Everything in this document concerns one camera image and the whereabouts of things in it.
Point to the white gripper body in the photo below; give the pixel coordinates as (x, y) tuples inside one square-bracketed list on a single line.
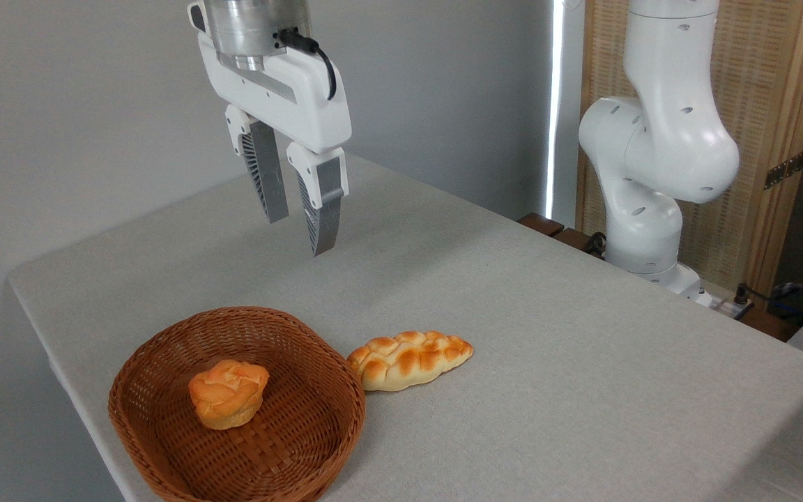
[(290, 97)]

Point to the dark brown wooden block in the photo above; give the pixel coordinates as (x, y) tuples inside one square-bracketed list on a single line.
[(574, 239), (541, 224)]

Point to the long braided bread loaf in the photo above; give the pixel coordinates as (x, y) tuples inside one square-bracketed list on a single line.
[(408, 361)]

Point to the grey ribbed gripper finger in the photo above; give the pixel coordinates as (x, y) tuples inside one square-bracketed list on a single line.
[(325, 199), (268, 174)]

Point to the dark metal screen hinge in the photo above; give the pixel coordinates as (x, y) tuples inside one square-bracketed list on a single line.
[(785, 169)]

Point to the brown wicker basket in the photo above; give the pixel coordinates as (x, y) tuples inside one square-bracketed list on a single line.
[(311, 446)]

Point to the round orange bread roll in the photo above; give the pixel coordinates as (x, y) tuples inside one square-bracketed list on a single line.
[(228, 394)]

